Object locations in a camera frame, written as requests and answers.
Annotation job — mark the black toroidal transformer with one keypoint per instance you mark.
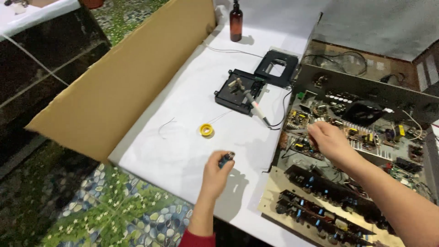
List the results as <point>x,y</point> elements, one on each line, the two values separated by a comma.
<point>363,111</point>

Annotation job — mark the white paper sheet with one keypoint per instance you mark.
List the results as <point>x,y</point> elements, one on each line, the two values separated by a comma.
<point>212,137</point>

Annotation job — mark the blue cylindrical capacitor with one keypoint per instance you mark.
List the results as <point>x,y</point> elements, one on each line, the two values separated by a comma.
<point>226,159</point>

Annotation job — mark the person's red sleeve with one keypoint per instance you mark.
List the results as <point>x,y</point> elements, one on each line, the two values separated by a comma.
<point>197,240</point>

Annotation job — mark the brown glass spray bottle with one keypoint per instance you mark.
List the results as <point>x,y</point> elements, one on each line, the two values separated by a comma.
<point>236,21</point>

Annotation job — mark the person's right fingers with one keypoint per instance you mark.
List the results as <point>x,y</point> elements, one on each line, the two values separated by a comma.
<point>315,137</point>

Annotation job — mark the open amplifier chassis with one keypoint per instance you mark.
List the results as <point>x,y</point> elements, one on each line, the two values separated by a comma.
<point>363,137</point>

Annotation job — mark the gold amplifier front panel board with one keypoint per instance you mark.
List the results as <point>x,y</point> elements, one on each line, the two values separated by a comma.
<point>322,212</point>

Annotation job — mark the brown cardboard panel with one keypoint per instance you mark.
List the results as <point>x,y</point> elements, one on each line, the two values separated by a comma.
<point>116,82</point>

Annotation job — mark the person's right hand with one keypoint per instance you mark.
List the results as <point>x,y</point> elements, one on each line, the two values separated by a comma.
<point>328,140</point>

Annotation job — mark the person's left hand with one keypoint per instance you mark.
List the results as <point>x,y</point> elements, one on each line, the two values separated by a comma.
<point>214,175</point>

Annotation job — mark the black plastic frame cover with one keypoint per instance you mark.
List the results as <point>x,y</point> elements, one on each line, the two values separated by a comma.
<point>277,68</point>

